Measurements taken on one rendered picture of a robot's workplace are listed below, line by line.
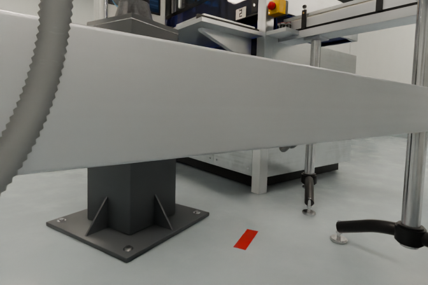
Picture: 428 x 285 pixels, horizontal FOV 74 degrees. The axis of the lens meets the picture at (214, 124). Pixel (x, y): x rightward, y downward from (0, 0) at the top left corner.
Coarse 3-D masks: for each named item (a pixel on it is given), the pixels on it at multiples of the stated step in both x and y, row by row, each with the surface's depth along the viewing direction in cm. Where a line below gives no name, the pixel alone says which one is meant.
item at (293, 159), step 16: (288, 48) 162; (304, 48) 172; (304, 64) 173; (320, 64) 183; (336, 64) 195; (352, 64) 208; (304, 144) 179; (320, 144) 190; (336, 144) 203; (208, 160) 192; (224, 160) 179; (240, 160) 167; (272, 160) 161; (288, 160) 170; (304, 160) 180; (320, 160) 192; (336, 160) 204
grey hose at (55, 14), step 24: (48, 0) 21; (72, 0) 23; (48, 24) 21; (48, 48) 21; (48, 72) 21; (24, 96) 20; (48, 96) 21; (24, 120) 20; (0, 144) 20; (24, 144) 20; (0, 168) 20; (0, 192) 20
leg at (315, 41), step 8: (304, 40) 146; (312, 40) 144; (320, 40) 144; (328, 40) 144; (312, 48) 144; (320, 48) 144; (312, 56) 144; (312, 64) 145; (312, 144) 147; (312, 152) 147; (312, 160) 147; (304, 168) 150; (312, 168) 148; (304, 184) 150
